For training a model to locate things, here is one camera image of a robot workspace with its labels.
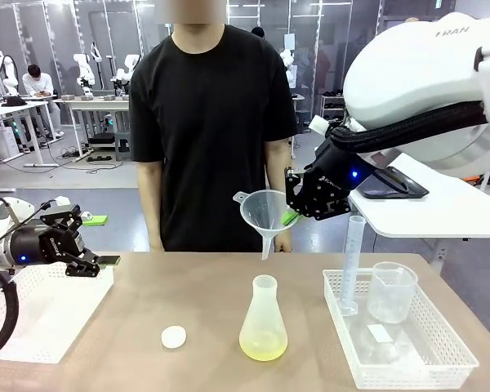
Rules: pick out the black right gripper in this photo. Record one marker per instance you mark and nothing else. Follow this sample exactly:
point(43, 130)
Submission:
point(330, 175)

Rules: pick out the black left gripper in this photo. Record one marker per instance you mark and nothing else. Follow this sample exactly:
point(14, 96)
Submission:
point(45, 245)

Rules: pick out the clear plastic funnel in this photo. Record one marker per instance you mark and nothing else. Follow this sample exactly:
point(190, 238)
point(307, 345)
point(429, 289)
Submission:
point(261, 212)

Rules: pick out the clear plastic graduated cylinder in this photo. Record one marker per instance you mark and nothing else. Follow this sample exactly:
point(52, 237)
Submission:
point(351, 261)

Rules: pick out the clear plastic measuring beaker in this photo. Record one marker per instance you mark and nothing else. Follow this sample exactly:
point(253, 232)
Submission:
point(392, 294)

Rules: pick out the round white flask cap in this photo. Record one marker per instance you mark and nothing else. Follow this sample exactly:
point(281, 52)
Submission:
point(173, 337)

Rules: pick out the translucent plastic conical flask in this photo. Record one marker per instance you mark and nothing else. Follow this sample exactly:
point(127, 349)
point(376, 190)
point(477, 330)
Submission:
point(264, 326)

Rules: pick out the white perforated basket with label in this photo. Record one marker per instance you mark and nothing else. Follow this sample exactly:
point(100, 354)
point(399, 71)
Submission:
point(441, 347)

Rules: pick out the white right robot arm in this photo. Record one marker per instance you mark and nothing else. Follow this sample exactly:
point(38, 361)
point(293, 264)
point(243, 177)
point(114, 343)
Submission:
point(412, 69)

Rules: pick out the person's left forearm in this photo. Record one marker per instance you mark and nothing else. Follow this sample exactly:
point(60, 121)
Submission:
point(278, 179)

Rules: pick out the person's right forearm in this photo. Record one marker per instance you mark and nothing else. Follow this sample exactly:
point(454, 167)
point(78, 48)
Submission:
point(153, 204)

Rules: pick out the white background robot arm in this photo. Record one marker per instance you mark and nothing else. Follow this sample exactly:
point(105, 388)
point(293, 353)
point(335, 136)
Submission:
point(124, 73)
point(288, 65)
point(83, 73)
point(6, 71)

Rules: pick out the person's left hand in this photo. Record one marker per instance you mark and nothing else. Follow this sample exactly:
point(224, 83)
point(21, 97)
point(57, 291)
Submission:
point(284, 245)

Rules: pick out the white perforated plastic basket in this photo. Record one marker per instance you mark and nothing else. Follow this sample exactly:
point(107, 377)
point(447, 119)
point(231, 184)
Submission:
point(49, 310)

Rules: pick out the wooden shoe shelf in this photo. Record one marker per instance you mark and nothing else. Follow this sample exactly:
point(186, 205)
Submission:
point(330, 106)

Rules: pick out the black tray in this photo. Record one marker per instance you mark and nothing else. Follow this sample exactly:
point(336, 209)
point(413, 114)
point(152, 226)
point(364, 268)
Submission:
point(404, 188)

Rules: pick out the grey plastic step stool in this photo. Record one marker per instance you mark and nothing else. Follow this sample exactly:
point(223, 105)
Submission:
point(122, 145)

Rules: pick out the person in black t-shirt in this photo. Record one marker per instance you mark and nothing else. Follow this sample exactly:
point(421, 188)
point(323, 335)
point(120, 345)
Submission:
point(208, 122)

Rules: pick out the white desk with robots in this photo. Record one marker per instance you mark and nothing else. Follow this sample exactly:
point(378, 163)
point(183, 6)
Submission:
point(98, 104)

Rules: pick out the white desk with seated person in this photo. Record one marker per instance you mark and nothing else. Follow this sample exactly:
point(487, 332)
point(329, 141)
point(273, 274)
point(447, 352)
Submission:
point(12, 107)

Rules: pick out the white paper label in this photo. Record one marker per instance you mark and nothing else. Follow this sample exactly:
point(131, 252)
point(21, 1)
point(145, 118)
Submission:
point(379, 332)

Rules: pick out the seated person in white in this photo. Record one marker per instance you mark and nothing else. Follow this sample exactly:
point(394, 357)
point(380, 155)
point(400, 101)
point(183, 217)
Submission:
point(38, 87)

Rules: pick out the person in green shirt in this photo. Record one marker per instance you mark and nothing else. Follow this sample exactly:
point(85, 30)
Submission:
point(258, 32)

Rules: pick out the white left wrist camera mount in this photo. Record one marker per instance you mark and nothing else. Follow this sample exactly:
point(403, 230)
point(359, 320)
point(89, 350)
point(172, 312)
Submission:
point(62, 201)

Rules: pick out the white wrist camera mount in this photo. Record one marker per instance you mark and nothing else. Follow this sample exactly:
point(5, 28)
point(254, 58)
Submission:
point(319, 123)
point(62, 201)

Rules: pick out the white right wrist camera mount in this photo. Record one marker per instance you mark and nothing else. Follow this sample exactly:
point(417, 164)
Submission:
point(319, 123)

